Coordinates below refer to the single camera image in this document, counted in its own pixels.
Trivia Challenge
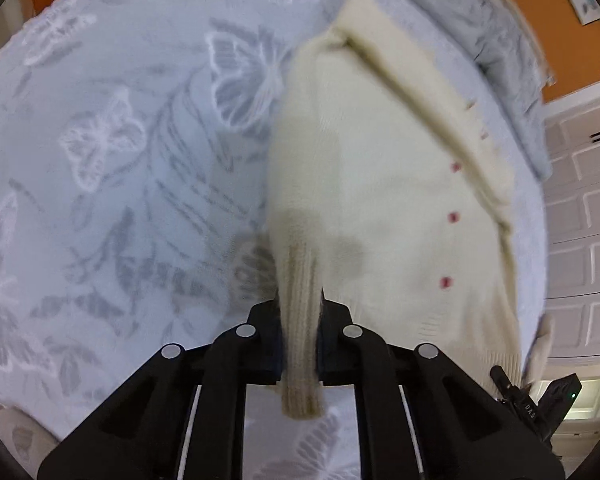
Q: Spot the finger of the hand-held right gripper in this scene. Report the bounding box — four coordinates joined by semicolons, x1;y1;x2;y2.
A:
489;365;520;402

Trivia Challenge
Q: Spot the grey duvet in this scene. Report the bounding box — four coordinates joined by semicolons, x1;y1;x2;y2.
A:
360;0;556;181

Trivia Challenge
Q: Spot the person's patterned pajama leg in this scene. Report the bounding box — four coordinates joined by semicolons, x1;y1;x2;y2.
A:
0;406;58;479

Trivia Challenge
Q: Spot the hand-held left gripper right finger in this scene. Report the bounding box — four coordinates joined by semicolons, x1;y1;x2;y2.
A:
317;300;566;480

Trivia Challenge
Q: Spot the cream knit cardigan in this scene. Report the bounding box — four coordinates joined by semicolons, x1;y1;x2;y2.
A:
266;0;556;421

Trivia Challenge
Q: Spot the white panelled wardrobe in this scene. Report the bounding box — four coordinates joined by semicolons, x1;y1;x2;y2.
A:
540;75;600;461

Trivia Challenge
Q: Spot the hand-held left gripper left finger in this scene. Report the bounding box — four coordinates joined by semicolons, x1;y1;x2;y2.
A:
37;300;284;480

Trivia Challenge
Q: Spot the butterfly print bed sheet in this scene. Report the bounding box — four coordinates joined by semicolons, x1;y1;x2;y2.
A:
0;0;548;480

